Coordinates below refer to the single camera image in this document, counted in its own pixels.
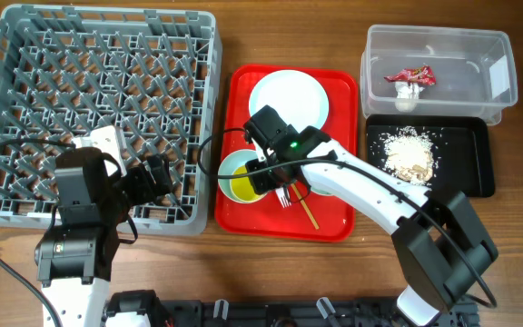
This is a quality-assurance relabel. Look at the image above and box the yellow plastic cup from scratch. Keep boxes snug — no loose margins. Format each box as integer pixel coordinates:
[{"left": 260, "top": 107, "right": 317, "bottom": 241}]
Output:
[{"left": 230, "top": 177, "right": 262, "bottom": 203}]

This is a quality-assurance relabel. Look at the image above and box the light blue bowl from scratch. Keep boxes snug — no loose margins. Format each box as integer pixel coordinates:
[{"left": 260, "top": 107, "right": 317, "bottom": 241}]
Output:
[{"left": 218, "top": 149, "right": 257, "bottom": 203}]

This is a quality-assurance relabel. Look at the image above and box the red snack wrapper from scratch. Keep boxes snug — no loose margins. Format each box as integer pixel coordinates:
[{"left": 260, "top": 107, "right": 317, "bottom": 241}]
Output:
[{"left": 384, "top": 65, "right": 437, "bottom": 86}]

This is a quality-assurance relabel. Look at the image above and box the green bowl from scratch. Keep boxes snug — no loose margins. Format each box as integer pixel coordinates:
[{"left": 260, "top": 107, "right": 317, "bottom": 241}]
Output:
[{"left": 310, "top": 185, "right": 332, "bottom": 196}]

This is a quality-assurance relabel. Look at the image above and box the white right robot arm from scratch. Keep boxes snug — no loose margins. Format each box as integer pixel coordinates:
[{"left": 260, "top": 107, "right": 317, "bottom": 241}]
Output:
[{"left": 243, "top": 106, "right": 498, "bottom": 326}]

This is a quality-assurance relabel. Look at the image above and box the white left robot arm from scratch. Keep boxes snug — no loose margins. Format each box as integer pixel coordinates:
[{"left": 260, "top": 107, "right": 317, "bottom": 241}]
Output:
[{"left": 35, "top": 147, "right": 174, "bottom": 326}]

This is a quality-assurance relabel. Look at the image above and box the grey plastic dishwasher rack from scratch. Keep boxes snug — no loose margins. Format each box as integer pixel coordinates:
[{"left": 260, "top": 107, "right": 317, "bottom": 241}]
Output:
[{"left": 0, "top": 5, "right": 222, "bottom": 235}]

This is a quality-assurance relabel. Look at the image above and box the pile of rice waste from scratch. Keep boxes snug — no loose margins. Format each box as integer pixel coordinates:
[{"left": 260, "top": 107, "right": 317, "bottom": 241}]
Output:
[{"left": 369, "top": 126, "right": 436, "bottom": 186}]

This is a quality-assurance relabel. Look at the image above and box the black food waste tray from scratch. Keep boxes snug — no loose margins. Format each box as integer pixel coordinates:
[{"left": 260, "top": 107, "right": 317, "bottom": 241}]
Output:
[{"left": 366, "top": 114, "right": 496, "bottom": 198}]

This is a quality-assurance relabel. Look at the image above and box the clear plastic waste bin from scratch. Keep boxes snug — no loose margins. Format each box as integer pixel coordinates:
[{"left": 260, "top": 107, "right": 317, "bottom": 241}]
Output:
[{"left": 360, "top": 25, "right": 518, "bottom": 125}]

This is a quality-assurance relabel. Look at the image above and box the white plastic fork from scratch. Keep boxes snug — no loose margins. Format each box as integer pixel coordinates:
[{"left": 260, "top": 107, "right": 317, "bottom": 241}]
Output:
[{"left": 275, "top": 187, "right": 291, "bottom": 208}]

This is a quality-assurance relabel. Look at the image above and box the wooden chopstick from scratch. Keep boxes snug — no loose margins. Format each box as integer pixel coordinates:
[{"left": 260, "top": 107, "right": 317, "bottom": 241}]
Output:
[{"left": 291, "top": 183, "right": 320, "bottom": 230}]

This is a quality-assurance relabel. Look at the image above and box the red plastic tray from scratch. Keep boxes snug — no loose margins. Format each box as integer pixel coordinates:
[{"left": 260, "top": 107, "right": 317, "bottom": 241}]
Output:
[{"left": 214, "top": 64, "right": 359, "bottom": 242}]

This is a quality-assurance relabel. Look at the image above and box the light blue round plate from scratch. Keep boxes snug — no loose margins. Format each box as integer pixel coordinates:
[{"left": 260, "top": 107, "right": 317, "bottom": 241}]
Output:
[{"left": 248, "top": 70, "right": 330, "bottom": 132}]

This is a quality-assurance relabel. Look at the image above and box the crumpled white tissue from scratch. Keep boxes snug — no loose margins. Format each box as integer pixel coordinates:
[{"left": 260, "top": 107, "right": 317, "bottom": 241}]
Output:
[{"left": 394, "top": 82, "right": 425, "bottom": 113}]

